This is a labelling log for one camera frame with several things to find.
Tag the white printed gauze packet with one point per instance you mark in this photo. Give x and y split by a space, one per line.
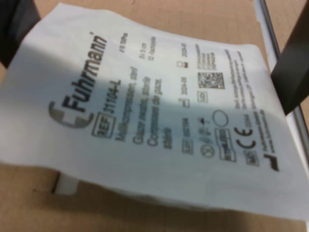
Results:
154 108

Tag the brown cardboard sheet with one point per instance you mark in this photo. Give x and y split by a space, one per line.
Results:
36 205

